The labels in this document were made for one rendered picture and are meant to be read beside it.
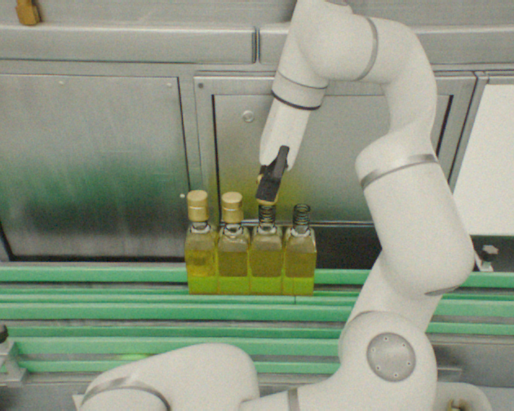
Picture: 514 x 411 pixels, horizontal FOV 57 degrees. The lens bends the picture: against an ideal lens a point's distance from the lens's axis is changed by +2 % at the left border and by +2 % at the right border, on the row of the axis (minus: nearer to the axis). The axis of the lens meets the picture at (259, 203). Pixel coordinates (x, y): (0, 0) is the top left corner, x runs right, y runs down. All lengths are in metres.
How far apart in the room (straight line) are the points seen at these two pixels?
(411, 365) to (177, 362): 0.25
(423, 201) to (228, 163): 0.48
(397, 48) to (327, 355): 0.49
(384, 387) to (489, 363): 0.62
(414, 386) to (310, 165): 0.53
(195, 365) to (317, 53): 0.37
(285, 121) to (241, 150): 0.23
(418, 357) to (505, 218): 0.65
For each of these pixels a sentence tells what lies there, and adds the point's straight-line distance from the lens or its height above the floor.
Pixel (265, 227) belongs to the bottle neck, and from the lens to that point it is 0.79.
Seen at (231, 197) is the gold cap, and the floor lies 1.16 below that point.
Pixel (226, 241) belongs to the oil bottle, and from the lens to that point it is 0.80.
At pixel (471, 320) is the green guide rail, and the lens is 0.98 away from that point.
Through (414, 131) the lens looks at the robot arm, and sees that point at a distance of 0.52.
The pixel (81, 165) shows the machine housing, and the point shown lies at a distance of 1.00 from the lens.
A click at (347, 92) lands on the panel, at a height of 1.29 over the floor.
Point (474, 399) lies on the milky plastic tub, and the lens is 0.99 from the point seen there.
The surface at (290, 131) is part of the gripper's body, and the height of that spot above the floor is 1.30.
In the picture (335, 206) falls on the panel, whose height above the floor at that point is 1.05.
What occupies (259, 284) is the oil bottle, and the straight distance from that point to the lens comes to 0.86.
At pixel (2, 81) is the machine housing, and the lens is 0.97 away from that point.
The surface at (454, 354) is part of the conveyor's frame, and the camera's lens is 1.01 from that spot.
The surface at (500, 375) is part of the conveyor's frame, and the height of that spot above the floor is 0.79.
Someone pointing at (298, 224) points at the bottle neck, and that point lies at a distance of 0.78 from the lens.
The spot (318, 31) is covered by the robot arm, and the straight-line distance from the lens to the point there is 0.57.
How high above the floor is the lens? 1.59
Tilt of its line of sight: 35 degrees down
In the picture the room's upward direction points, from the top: straight up
